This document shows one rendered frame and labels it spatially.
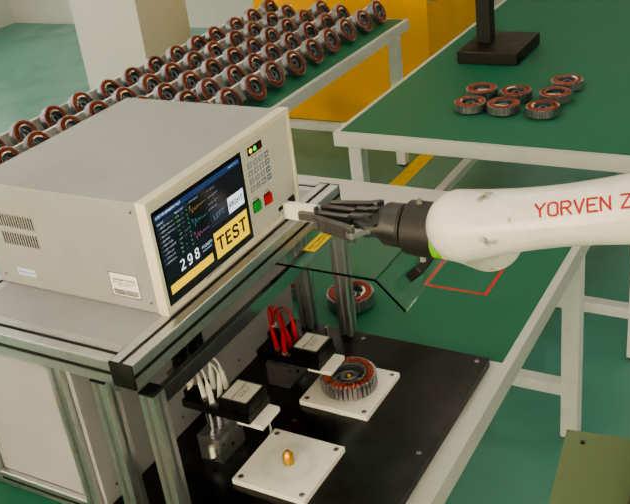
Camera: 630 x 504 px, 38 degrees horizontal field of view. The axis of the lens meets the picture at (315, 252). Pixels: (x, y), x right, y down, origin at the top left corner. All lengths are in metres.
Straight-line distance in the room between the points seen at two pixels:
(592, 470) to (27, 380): 0.98
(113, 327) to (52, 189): 0.25
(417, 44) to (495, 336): 3.28
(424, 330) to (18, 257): 0.89
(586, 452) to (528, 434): 1.22
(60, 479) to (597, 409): 1.82
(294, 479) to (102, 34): 4.30
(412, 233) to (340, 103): 4.01
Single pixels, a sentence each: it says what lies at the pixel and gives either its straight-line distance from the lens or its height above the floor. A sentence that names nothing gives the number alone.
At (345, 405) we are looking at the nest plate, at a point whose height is 0.78.
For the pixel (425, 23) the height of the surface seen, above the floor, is 0.60.
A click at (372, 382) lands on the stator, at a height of 0.81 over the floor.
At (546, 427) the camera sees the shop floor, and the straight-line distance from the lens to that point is 2.97.
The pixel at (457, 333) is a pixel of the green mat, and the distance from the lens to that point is 2.04.
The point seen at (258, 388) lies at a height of 0.92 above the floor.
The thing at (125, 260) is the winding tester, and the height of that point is 1.21.
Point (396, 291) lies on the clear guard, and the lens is 1.65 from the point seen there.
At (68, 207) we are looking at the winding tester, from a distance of 1.55.
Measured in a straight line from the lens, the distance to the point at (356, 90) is 5.39.
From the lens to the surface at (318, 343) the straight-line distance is 1.83.
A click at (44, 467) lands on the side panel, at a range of 1.78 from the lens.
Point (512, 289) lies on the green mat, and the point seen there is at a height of 0.75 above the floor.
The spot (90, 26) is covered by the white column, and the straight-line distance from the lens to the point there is 5.72.
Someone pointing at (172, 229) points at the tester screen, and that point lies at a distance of 1.49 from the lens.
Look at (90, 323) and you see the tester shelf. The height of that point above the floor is 1.11.
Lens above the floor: 1.88
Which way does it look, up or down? 28 degrees down
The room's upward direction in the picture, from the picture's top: 8 degrees counter-clockwise
